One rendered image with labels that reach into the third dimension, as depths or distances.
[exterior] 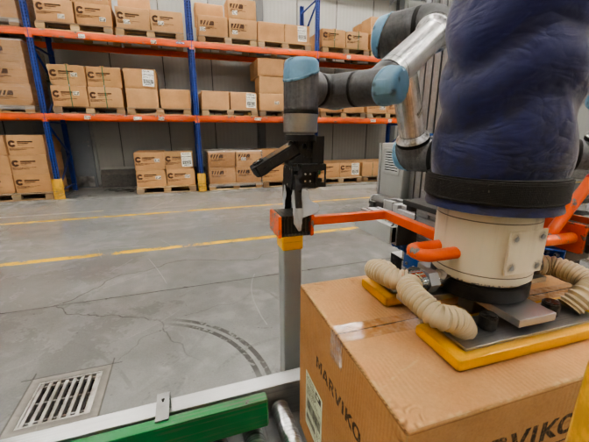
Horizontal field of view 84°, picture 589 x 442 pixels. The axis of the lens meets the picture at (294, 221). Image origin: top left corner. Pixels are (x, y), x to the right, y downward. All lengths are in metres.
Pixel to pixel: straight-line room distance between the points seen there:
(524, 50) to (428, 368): 0.47
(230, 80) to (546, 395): 8.75
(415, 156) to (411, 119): 0.14
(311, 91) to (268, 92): 7.08
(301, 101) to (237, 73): 8.33
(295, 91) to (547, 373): 0.64
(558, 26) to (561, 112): 0.11
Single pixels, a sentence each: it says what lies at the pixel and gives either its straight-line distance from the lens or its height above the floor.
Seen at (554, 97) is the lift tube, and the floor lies 1.33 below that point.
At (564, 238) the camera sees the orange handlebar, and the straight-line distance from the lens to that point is 0.83.
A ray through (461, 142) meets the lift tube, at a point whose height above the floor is 1.27.
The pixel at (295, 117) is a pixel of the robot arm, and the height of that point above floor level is 1.31.
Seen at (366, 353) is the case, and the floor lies 0.95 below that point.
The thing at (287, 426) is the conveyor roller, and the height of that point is 0.55.
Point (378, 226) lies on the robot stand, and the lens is 1.32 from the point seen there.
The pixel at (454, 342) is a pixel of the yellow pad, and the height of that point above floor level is 0.97.
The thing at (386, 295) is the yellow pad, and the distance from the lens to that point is 0.69.
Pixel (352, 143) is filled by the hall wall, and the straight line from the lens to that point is 10.04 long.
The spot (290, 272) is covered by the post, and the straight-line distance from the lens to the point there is 1.05.
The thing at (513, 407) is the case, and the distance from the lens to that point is 0.58.
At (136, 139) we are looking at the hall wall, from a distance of 8.85.
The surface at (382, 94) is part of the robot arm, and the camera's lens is 0.72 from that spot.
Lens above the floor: 1.29
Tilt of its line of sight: 15 degrees down
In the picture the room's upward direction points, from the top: straight up
